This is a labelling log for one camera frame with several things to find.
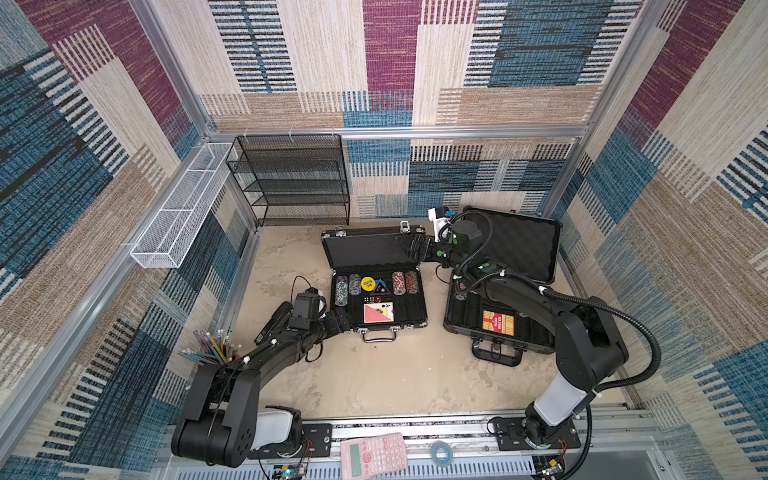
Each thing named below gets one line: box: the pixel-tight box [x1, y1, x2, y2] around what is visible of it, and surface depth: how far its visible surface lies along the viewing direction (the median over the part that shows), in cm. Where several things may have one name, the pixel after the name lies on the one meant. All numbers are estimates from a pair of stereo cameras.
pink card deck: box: [363, 302, 394, 324], surface depth 95 cm
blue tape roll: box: [431, 440, 453, 467], surface depth 73 cm
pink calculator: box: [340, 432, 409, 480], surface depth 71 cm
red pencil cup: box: [177, 329, 242, 371], surface depth 77 cm
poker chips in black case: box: [334, 271, 420, 307], surface depth 99 cm
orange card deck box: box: [482, 310, 515, 337], surface depth 91 cm
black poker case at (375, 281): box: [321, 220, 428, 343], surface depth 98 cm
